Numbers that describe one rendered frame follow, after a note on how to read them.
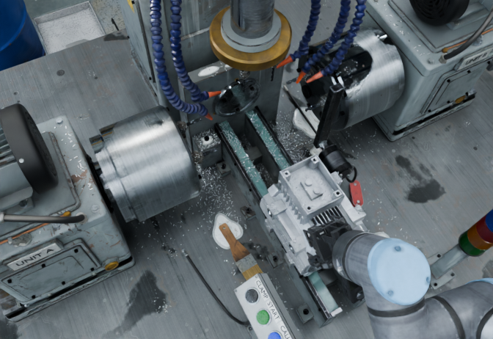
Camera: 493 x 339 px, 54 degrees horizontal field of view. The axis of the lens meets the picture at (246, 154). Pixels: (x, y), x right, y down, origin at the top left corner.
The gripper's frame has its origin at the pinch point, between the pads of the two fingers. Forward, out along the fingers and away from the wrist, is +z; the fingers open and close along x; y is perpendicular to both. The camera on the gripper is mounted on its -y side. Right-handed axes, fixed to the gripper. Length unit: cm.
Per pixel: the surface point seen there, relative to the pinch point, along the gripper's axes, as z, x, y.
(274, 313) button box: -3.1, 14.4, -7.6
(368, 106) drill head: 15.1, -34.0, 22.3
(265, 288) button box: -0.6, 13.6, -2.9
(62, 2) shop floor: 206, 20, 136
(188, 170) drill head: 12.6, 17.1, 26.1
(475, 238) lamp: -8.5, -33.0, -12.5
